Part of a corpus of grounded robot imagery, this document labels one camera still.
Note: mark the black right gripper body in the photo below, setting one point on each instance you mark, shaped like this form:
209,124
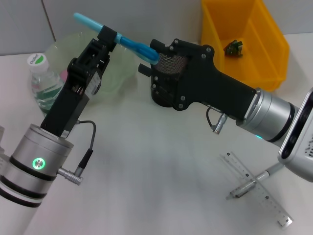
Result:
207,83

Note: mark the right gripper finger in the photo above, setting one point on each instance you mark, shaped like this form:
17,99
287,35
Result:
160,45
163,85

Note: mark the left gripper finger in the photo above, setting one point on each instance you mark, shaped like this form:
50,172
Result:
85,52
106,39

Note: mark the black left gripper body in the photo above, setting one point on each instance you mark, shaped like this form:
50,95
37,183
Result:
71,98

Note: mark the blue scissors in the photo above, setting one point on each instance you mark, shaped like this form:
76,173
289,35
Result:
137,46

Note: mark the pink toy peach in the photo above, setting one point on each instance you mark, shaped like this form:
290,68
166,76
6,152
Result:
64,74

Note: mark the clear water bottle green label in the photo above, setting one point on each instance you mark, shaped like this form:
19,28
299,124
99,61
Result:
44,83

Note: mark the green plastic wrapper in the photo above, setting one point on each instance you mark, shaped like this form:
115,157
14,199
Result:
233,49

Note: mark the grey marker pen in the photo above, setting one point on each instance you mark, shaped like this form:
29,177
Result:
261,176

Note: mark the transparent plastic ruler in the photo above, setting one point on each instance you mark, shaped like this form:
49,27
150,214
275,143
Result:
266,195

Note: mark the black mesh pen holder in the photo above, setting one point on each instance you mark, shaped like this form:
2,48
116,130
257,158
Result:
171,62

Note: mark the pale green glass fruit plate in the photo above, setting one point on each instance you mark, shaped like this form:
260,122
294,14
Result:
119,66

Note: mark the yellow plastic storage bin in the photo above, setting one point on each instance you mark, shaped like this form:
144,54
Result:
256,61

